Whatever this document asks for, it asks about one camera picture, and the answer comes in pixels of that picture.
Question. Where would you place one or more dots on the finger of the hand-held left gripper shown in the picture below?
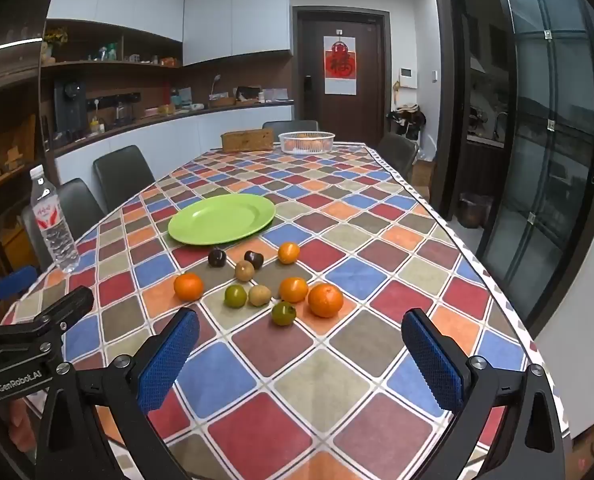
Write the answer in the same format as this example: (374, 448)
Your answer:
(72, 302)
(14, 280)

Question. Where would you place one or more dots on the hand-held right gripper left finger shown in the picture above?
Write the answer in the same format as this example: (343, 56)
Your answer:
(169, 360)

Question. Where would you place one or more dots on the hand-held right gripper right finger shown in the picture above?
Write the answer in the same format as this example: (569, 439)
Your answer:
(434, 365)

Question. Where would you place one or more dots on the green tomato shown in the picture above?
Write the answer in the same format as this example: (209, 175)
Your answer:
(283, 313)
(235, 295)

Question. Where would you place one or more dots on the brown kiwi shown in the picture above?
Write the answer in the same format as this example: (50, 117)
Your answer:
(244, 270)
(259, 295)

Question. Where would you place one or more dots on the dark purple plum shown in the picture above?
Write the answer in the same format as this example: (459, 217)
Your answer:
(253, 259)
(217, 257)

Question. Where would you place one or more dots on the large orange tangerine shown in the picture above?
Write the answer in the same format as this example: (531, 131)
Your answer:
(325, 300)

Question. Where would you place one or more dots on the green plate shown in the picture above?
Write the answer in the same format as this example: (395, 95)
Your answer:
(217, 220)

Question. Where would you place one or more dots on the clear water bottle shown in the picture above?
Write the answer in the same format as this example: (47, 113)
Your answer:
(52, 220)

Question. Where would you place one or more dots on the dark dining chair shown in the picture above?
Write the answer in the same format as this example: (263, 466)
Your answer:
(122, 175)
(72, 210)
(289, 126)
(399, 152)

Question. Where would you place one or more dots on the checkered tablecloth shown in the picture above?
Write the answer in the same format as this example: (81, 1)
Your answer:
(327, 385)

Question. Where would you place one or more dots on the dark trash bin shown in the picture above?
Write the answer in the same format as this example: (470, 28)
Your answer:
(475, 210)

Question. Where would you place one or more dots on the glass display cabinet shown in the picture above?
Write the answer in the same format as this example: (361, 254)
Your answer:
(7, 110)

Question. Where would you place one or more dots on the black water dispenser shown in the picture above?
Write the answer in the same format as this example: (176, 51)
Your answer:
(69, 110)

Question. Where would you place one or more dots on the white counter cabinet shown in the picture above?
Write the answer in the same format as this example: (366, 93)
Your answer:
(177, 135)

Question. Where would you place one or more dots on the glass sliding door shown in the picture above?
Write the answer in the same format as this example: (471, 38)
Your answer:
(542, 160)

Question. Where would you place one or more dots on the brown woven box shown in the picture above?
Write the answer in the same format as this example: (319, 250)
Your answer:
(247, 140)

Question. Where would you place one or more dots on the pile of dark bags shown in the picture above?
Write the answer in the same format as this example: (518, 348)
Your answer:
(407, 120)

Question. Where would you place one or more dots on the yellow flowers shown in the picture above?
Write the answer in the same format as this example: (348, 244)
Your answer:
(56, 36)

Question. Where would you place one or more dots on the kitchen faucet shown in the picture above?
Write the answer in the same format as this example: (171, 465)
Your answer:
(500, 122)

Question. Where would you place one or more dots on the heap of small oranges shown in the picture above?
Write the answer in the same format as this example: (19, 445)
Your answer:
(307, 146)

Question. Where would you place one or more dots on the white plastic basket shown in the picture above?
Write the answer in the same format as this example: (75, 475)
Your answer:
(307, 136)

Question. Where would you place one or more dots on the white desk lamp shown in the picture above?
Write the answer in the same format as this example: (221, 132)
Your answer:
(216, 82)

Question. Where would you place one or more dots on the dark brown door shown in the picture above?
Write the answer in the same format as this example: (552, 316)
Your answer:
(367, 85)

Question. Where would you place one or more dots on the red and white door poster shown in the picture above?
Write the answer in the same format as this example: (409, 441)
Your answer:
(340, 65)

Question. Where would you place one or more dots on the wooden wall shelf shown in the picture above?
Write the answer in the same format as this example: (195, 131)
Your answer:
(127, 72)

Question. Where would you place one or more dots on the white wall intercom panel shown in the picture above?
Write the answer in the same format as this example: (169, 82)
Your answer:
(408, 78)

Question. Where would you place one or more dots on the white wall cabinets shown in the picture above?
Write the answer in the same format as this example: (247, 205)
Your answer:
(227, 20)

